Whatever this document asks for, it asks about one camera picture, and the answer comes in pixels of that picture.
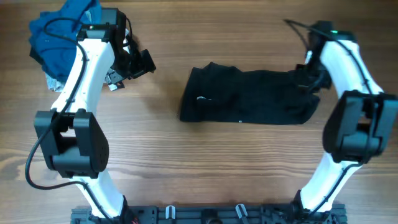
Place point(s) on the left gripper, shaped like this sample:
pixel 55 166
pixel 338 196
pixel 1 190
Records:
pixel 113 77

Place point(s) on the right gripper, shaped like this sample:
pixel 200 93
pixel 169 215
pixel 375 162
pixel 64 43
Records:
pixel 323 83

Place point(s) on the black polo shirt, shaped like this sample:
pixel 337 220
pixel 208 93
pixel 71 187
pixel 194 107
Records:
pixel 226 94

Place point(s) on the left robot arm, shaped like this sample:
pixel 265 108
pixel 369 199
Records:
pixel 69 136

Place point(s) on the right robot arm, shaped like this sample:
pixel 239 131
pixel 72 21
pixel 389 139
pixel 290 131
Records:
pixel 359 126

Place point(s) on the white garment in pile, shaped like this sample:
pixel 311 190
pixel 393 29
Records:
pixel 53 84

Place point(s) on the blue shirt on pile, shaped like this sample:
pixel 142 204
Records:
pixel 58 55

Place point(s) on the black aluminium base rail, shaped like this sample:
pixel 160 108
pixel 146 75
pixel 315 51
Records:
pixel 261 214

